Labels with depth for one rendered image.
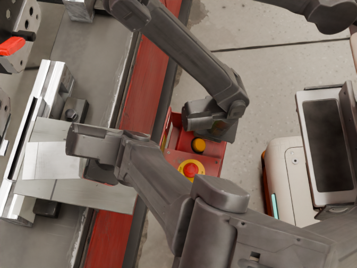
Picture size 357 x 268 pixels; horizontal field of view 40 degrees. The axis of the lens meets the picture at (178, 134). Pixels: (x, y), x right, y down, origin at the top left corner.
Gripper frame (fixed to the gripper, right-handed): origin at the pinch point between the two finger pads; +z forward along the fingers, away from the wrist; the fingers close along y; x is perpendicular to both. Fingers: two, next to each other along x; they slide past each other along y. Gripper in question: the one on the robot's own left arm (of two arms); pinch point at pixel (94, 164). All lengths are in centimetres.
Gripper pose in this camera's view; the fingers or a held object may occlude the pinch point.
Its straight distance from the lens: 105.0
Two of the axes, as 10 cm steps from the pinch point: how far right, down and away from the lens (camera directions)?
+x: 8.8, 3.0, 3.7
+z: -4.5, 2.2, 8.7
